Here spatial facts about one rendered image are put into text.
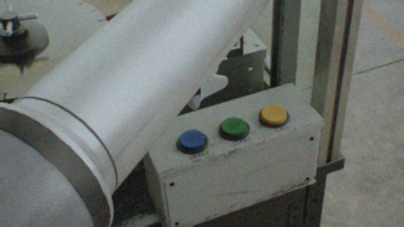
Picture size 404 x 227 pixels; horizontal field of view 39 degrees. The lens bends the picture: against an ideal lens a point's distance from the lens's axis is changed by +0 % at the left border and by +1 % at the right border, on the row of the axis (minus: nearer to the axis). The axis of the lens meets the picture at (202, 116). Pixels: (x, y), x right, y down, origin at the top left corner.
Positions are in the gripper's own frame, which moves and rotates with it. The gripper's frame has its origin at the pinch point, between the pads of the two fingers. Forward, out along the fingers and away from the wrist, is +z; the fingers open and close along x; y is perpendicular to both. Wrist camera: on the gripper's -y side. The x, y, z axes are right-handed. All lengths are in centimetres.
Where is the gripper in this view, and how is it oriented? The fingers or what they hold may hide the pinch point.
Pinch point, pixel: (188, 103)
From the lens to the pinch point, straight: 82.0
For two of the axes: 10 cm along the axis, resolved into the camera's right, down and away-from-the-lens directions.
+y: 9.3, -2.7, 2.3
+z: 0.5, 7.5, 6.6
